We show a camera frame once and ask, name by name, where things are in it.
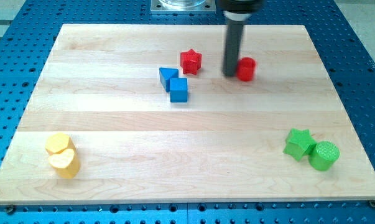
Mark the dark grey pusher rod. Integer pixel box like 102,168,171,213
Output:
222,19,244,77

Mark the blue perforated table plate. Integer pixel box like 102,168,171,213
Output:
0,0,375,223

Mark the blue cube block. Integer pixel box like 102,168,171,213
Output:
170,78,188,103

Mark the green cylinder block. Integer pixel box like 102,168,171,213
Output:
308,141,340,171

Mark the wooden board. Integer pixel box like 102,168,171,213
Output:
0,24,375,205

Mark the yellow hexagon block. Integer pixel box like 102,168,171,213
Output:
45,133,76,155

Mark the green star block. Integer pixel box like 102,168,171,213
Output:
283,128,317,161

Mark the yellow heart block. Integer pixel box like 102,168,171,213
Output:
48,148,81,179

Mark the red cylinder block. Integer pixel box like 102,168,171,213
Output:
236,57,256,82

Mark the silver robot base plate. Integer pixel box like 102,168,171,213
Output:
150,0,216,14

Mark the blue triangle block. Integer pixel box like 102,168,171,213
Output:
159,67,178,92

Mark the red star block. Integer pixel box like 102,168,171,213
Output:
180,49,202,75

